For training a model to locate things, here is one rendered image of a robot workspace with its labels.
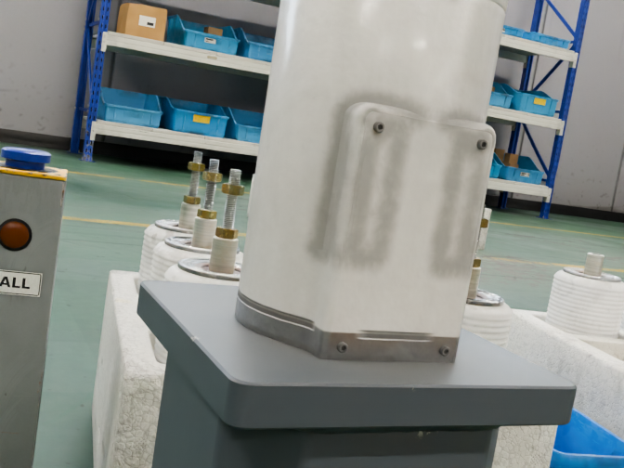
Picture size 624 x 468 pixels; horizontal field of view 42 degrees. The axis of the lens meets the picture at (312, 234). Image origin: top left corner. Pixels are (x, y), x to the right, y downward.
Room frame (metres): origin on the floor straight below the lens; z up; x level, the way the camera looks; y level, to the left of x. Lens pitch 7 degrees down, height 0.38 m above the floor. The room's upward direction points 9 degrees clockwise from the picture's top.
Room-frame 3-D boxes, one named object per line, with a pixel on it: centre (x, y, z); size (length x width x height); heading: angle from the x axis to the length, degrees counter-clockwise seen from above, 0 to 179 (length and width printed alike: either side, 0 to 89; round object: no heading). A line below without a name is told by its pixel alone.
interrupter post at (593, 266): (1.08, -0.38, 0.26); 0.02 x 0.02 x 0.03
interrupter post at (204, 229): (0.81, 0.11, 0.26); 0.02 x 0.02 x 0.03
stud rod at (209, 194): (0.81, 0.11, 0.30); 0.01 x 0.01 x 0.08
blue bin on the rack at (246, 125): (5.64, 0.53, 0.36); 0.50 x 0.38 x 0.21; 26
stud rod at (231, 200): (0.69, 0.07, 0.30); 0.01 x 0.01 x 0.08
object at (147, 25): (5.22, 1.28, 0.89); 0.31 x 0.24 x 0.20; 25
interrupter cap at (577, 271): (1.08, -0.38, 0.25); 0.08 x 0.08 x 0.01
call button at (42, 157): (0.69, 0.25, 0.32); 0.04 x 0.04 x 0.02
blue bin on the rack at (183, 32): (5.47, 0.93, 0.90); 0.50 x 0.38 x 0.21; 27
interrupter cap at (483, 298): (0.76, -0.15, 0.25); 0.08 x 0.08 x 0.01
